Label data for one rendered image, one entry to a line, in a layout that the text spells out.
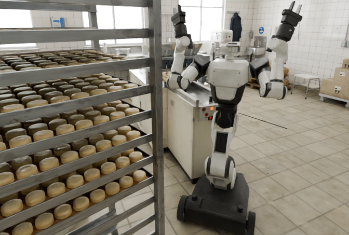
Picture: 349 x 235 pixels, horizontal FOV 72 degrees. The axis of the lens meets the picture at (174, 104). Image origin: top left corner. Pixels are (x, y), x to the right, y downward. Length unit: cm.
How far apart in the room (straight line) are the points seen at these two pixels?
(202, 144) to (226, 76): 89
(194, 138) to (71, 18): 421
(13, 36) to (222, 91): 130
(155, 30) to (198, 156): 175
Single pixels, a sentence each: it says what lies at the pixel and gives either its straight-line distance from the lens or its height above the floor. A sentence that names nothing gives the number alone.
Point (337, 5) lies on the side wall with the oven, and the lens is 621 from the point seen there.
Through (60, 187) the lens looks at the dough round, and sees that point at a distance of 84.
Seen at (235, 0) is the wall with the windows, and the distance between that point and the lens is 734.
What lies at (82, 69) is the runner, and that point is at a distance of 69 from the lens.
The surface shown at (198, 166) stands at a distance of 242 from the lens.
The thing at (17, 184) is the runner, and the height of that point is 115.
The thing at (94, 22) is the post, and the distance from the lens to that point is 116.
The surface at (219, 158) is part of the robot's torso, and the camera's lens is 175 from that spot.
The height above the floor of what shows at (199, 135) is 55.
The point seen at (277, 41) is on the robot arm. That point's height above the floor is 144.
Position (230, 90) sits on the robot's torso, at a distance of 165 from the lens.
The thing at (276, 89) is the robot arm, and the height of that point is 119.
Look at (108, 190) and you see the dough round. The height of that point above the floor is 97.
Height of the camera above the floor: 153
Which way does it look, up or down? 19 degrees down
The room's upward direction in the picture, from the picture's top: straight up
